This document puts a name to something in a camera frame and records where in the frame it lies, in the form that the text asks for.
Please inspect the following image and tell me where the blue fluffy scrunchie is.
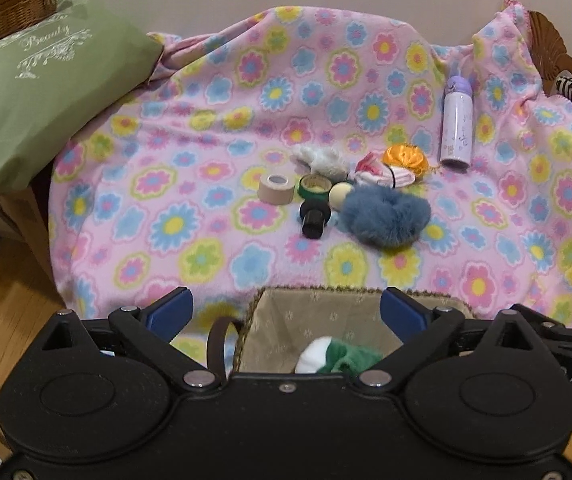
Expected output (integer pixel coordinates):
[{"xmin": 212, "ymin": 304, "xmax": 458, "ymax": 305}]
[{"xmin": 340, "ymin": 185, "xmax": 431, "ymax": 249}]

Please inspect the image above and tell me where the black cylindrical foam object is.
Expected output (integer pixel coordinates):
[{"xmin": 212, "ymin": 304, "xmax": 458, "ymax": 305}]
[{"xmin": 299, "ymin": 198, "xmax": 331, "ymax": 240}]

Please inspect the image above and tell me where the cream foam ball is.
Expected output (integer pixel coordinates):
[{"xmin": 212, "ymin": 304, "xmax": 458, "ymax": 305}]
[{"xmin": 328, "ymin": 182, "xmax": 354, "ymax": 211}]

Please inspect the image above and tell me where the pink white cloth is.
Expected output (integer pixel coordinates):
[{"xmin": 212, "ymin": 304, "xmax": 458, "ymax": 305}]
[{"xmin": 352, "ymin": 152, "xmax": 416, "ymax": 188}]

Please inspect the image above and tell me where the orange satin pouch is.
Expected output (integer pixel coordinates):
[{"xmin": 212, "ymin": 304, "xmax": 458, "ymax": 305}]
[{"xmin": 381, "ymin": 143, "xmax": 440, "ymax": 179}]

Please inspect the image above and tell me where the green tape roll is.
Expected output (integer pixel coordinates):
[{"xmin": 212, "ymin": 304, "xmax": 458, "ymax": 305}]
[{"xmin": 297, "ymin": 174, "xmax": 333, "ymax": 202}]

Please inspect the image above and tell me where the beige tape roll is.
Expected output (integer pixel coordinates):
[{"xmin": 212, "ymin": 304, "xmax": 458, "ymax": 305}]
[{"xmin": 258, "ymin": 174, "xmax": 295, "ymax": 206}]

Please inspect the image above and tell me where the white fluffy plush toy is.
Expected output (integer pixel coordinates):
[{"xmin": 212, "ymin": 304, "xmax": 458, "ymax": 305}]
[{"xmin": 292, "ymin": 144, "xmax": 350, "ymax": 182}]

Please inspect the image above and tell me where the woven basket with fabric liner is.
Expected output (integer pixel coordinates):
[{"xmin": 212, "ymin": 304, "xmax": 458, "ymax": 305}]
[{"xmin": 207, "ymin": 285, "xmax": 477, "ymax": 384}]

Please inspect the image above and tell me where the lavender white water bottle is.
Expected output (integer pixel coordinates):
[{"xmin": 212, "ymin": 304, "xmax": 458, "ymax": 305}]
[{"xmin": 439, "ymin": 76, "xmax": 474, "ymax": 171}]

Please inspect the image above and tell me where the pink floral fleece blanket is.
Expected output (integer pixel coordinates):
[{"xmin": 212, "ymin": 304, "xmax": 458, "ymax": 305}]
[{"xmin": 48, "ymin": 2, "xmax": 572, "ymax": 358}]

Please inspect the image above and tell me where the green embroidered pillow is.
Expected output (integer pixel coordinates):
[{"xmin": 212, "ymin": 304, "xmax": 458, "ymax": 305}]
[{"xmin": 0, "ymin": 0, "xmax": 163, "ymax": 192}]

